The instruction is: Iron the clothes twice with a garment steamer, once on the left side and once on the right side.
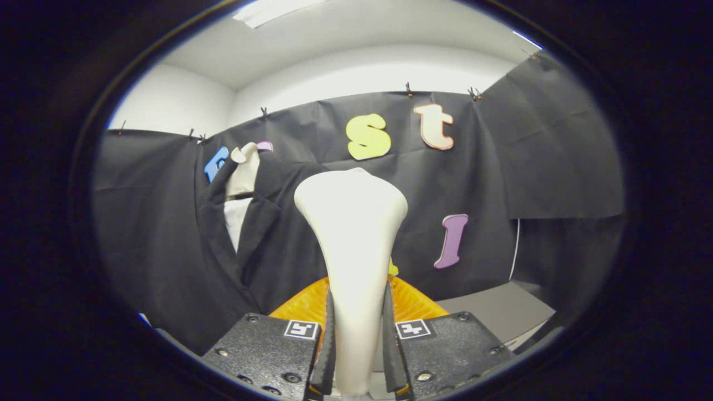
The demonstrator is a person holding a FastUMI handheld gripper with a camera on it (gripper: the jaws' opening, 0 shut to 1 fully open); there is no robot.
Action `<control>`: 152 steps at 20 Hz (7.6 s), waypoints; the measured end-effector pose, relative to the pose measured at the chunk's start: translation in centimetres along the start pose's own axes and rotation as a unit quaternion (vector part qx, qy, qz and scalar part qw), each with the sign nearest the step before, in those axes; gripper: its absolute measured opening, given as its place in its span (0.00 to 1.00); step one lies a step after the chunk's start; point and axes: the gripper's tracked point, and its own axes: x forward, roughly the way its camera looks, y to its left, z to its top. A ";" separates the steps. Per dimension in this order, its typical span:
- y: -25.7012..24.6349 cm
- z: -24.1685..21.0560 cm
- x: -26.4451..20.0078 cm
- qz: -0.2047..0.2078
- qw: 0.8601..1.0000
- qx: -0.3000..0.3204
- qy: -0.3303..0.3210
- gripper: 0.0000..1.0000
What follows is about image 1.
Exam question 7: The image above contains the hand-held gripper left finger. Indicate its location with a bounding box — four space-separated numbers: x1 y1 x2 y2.
202 277 336 401

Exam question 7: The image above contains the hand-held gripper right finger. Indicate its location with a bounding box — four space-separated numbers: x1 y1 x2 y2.
382 274 516 401

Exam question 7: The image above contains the black jacket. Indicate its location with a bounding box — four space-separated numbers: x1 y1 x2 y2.
195 150 335 355

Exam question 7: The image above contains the white garment steamer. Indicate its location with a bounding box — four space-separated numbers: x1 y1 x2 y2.
294 167 409 397

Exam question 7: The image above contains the cream plastic garment hanger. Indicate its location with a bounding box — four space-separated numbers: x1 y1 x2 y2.
225 142 261 199

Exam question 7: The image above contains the beige cabinet with grey top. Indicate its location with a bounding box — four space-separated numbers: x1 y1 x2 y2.
434 280 556 353

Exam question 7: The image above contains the black backdrop cloth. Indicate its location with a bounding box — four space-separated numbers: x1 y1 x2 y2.
92 51 626 357

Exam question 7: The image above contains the white hanging cable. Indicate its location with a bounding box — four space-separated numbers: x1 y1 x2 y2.
507 218 522 281

